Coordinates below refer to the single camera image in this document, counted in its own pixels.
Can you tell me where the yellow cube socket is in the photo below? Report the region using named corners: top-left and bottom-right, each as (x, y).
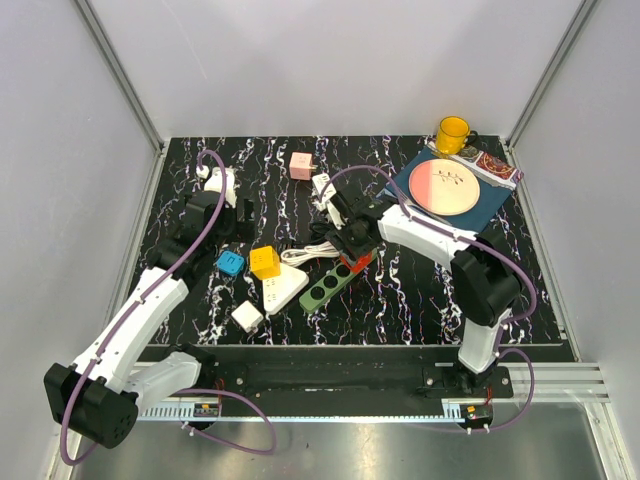
top-left (249, 246), bottom-right (281, 281)

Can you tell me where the red cube socket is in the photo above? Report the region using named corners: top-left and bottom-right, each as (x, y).
top-left (340, 251), bottom-right (375, 274)

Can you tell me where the white rectangular power strip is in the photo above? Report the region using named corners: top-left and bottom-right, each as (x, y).
top-left (311, 173), bottom-right (336, 211)

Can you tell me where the green power strip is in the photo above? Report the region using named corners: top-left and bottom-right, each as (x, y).
top-left (299, 264), bottom-right (356, 314)

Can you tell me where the white triangular power strip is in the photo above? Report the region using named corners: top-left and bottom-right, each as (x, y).
top-left (262, 263), bottom-right (309, 315)

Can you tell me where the pink cube socket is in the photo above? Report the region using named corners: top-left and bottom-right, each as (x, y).
top-left (289, 152), bottom-right (315, 181)

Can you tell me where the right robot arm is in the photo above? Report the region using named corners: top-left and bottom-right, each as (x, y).
top-left (322, 193), bottom-right (524, 397)

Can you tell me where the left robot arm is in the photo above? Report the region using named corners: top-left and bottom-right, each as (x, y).
top-left (44, 191), bottom-right (255, 449)

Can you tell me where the blue plug adapter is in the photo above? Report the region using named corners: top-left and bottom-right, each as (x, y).
top-left (216, 251), bottom-right (245, 276)

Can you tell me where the pink cream plate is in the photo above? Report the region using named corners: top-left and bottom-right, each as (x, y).
top-left (408, 159), bottom-right (480, 216)

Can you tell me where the white cube charger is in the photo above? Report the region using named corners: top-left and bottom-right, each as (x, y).
top-left (231, 301), bottom-right (264, 333)

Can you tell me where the yellow mug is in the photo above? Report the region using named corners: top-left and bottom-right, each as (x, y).
top-left (435, 116), bottom-right (478, 155)

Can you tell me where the white coiled cable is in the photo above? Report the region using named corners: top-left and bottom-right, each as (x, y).
top-left (280, 236), bottom-right (341, 266)

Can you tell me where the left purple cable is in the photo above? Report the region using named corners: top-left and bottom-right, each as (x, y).
top-left (58, 149), bottom-right (279, 467)

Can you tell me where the purple cable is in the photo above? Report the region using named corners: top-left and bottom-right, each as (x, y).
top-left (58, 149), bottom-right (279, 467)
top-left (317, 166), bottom-right (541, 436)

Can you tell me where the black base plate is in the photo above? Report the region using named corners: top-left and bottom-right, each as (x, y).
top-left (203, 345), bottom-right (514, 419)

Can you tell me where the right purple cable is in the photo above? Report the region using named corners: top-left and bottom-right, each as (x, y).
top-left (317, 166), bottom-right (541, 436)

